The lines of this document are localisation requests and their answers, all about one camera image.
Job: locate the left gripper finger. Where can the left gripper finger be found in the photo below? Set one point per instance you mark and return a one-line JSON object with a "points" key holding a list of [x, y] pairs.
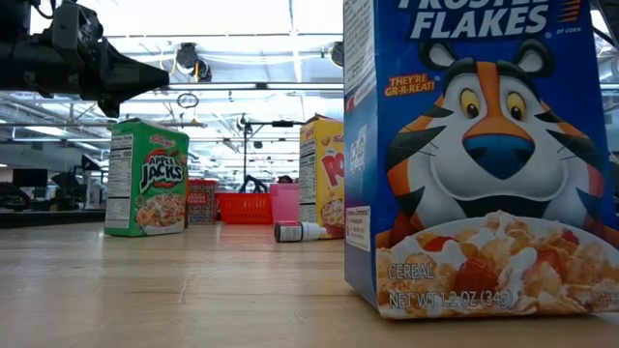
{"points": [[140, 77]]}

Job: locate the green Apple Jacks cereal box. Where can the green Apple Jacks cereal box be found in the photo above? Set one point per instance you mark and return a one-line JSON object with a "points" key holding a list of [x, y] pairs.
{"points": [[145, 183]]}

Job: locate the yellow Corn Pops cereal box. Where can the yellow Corn Pops cereal box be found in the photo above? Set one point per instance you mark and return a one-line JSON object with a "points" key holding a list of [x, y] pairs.
{"points": [[319, 183]]}

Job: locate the red food colouring bottle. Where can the red food colouring bottle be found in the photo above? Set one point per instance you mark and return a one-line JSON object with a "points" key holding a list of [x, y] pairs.
{"points": [[295, 232]]}

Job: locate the blue Frosted Flakes cereal box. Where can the blue Frosted Flakes cereal box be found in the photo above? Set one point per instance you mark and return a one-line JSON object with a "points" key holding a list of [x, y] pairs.
{"points": [[483, 145]]}

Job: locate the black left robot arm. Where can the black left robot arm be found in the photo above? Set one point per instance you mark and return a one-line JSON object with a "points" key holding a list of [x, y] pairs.
{"points": [[19, 63]]}

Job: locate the black monitor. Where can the black monitor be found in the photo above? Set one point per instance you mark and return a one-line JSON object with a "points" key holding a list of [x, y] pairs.
{"points": [[30, 178]]}

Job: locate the red-lidded spice tin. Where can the red-lidded spice tin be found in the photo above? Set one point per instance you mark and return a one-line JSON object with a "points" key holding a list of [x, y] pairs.
{"points": [[202, 203]]}

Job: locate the red plastic basket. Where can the red plastic basket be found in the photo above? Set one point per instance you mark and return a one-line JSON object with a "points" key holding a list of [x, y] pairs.
{"points": [[244, 209]]}

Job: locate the pink plastic bin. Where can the pink plastic bin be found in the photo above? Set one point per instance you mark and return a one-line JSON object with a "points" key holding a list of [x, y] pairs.
{"points": [[285, 203]]}

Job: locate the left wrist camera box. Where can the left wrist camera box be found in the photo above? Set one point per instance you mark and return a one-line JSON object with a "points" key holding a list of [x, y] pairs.
{"points": [[77, 26]]}

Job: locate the black camera stand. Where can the black camera stand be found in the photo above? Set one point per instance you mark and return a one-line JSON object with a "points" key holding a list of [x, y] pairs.
{"points": [[244, 154]]}

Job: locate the black aluminium table frame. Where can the black aluminium table frame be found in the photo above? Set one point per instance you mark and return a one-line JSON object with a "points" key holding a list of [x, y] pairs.
{"points": [[48, 218]]}

